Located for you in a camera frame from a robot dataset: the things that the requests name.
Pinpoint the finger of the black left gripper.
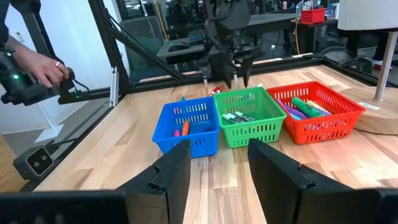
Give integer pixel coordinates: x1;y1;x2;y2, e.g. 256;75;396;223
242;57;254;88
208;55;235;90

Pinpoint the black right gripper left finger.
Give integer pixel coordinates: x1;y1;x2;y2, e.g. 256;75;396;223
117;138;192;224

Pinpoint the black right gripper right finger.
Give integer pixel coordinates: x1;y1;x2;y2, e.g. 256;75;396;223
248;138;379;224

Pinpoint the red Expo marker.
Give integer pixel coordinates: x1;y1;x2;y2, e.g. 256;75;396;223
207;85;224;98

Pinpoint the green Expo marker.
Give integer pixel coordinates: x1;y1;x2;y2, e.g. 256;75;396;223
234;111;256;122

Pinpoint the purple Expo marker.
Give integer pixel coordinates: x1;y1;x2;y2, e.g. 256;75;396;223
226;112;248;123

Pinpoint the black Expo marker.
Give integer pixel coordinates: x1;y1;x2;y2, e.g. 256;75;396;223
221;113;239;125

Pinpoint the green highlighter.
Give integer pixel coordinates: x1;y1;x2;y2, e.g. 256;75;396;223
290;96;325;119

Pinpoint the yellow highlighter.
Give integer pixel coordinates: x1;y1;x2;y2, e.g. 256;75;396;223
306;100;333;116

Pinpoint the black computer keyboard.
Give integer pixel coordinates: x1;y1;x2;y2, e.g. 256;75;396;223
187;29;208;45

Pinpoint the green plastic basket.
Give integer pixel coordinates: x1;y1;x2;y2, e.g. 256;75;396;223
213;86;288;149

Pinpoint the grey desk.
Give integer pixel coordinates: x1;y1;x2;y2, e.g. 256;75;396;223
155;12;312;66

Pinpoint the black computer mouse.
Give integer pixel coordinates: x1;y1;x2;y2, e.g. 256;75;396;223
169;41;191;53

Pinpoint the red plastic basket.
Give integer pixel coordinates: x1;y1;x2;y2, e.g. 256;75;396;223
266;80;367;146

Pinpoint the blue plastic basket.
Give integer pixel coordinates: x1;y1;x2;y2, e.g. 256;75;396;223
151;95;221;159

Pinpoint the red storage bin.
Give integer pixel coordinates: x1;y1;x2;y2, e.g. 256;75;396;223
300;7;328;26

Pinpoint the person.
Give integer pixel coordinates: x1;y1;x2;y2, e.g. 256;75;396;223
370;29;393;72

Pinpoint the person's hand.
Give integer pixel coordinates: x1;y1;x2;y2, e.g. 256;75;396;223
6;34;71;89

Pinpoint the silver aluminium bracket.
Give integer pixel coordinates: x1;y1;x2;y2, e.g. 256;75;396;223
109;66;120;108

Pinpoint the black aluminium rig frame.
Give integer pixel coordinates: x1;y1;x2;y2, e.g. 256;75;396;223
9;0;398;192

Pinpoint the black table-level camera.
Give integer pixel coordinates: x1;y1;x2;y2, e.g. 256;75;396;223
12;145;55;181

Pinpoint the black leader arm handle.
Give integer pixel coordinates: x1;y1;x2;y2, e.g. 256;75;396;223
0;46;91;106

